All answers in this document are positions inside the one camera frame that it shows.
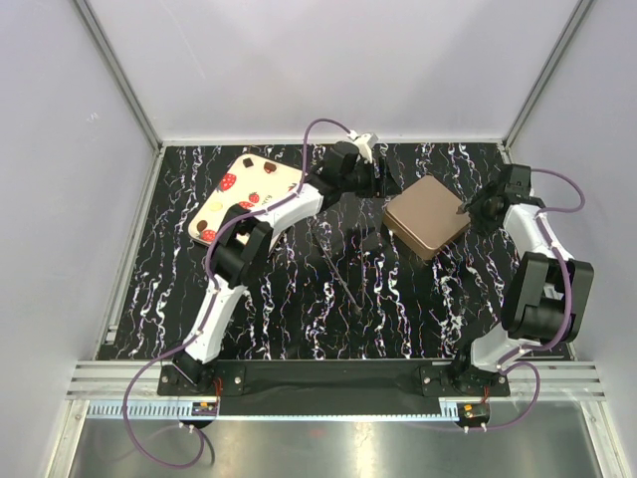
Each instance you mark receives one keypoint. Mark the rose gold box lid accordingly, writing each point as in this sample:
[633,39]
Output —
[425,196]

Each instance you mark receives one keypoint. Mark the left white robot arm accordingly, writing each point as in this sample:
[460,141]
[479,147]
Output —
[237,257]

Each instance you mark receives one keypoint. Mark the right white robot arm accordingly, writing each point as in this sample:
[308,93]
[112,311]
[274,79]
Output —
[546,299]

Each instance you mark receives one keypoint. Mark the left electronics board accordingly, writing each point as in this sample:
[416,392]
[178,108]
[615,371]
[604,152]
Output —
[205,408]

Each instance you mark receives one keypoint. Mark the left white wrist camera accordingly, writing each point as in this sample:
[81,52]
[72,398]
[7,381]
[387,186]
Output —
[364,143]

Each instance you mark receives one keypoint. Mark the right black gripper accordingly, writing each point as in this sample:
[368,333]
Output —
[487,227]

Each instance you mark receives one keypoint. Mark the right electronics board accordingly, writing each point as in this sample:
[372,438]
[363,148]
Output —
[475,410]

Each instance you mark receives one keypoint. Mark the electronics board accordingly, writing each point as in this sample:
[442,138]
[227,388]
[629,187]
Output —
[475,410]
[205,408]

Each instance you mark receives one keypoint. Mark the brown chocolate box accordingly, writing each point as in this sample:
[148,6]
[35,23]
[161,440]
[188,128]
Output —
[427,234]

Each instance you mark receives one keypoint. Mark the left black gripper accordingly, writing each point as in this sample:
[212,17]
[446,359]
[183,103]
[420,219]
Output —
[388,188]

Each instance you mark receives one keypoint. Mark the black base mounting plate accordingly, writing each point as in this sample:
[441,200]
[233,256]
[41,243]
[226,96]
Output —
[428,377]

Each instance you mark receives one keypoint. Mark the metal tweezers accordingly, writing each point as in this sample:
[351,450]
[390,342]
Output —
[357,298]

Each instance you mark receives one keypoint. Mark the strawberry print white tray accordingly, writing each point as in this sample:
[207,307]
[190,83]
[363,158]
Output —
[250,187]

